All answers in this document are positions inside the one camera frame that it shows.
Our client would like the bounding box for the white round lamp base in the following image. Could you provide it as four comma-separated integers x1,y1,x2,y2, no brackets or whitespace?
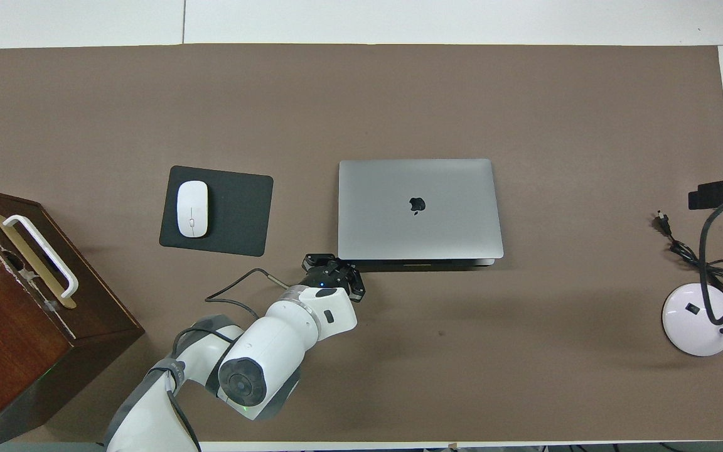
661,242,723,357

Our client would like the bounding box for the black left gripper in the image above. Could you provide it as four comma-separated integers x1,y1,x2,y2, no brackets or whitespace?
302,253,367,303

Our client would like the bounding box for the black mouse pad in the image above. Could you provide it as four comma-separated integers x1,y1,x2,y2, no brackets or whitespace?
159,165,274,257

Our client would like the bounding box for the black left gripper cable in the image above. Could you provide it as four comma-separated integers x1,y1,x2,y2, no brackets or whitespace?
205,268,290,318

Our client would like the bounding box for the brown table mat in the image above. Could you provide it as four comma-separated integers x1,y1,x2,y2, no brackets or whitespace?
0,44,723,443

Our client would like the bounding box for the dark wooden box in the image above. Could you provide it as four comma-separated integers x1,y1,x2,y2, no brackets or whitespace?
0,183,146,451

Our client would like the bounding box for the black lamp power cable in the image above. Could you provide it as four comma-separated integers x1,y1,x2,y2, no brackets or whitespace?
655,211,723,297

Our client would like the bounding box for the brass handle plate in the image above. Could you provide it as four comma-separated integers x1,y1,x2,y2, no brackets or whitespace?
0,213,78,309

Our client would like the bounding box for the white computer mouse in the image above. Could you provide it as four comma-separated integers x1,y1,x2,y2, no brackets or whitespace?
176,180,210,239

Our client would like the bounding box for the white box handle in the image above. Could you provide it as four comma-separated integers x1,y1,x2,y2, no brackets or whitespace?
3,215,79,301

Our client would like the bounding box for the grey aluminium laptop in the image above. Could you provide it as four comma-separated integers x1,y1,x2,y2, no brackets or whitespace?
338,158,505,271

